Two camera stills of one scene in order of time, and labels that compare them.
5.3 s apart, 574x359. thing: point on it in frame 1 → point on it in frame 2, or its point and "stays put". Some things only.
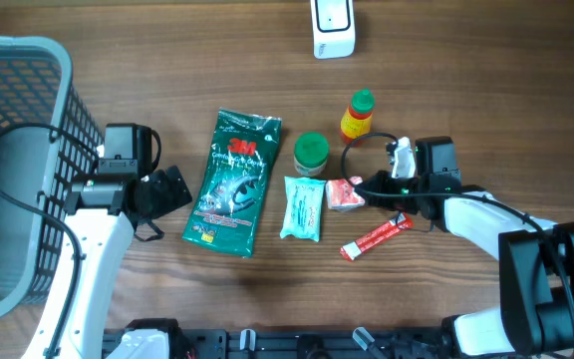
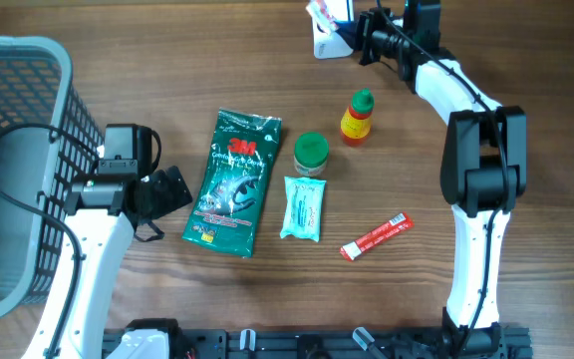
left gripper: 173,190 stays put
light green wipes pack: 304,207 stays put
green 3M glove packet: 228,201 stays put
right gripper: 380,195 → 362,27
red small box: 342,193 → 322,16
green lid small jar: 311,153 stays put
